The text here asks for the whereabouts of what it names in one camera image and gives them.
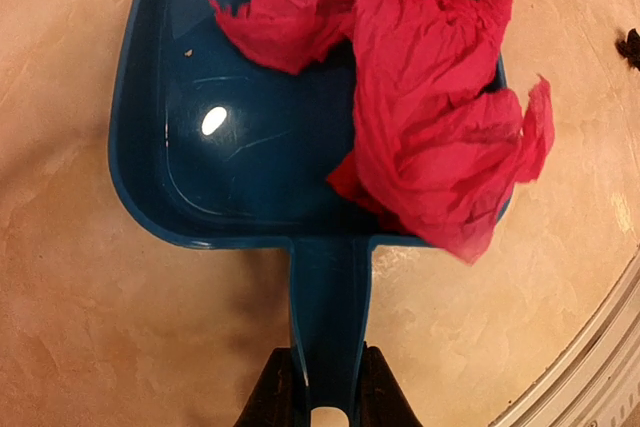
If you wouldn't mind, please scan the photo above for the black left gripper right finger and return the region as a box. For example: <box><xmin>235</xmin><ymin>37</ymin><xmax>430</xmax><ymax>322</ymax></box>
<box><xmin>360</xmin><ymin>346</ymin><xmax>422</xmax><ymax>427</ymax></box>

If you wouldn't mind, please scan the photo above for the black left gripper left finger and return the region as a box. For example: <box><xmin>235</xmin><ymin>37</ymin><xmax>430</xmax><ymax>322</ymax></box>
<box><xmin>234</xmin><ymin>347</ymin><xmax>306</xmax><ymax>427</ymax></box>

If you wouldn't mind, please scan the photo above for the blue dustpan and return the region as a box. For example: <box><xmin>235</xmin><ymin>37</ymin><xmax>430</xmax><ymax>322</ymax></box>
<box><xmin>108</xmin><ymin>0</ymin><xmax>420</xmax><ymax>426</ymax></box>

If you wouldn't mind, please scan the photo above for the small black paper scrap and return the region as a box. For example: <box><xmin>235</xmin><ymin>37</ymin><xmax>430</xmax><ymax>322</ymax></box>
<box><xmin>615</xmin><ymin>28</ymin><xmax>640</xmax><ymax>70</ymax></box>

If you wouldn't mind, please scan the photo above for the aluminium front rail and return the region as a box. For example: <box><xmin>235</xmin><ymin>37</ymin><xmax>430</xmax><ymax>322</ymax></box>
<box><xmin>492</xmin><ymin>255</ymin><xmax>639</xmax><ymax>426</ymax></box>

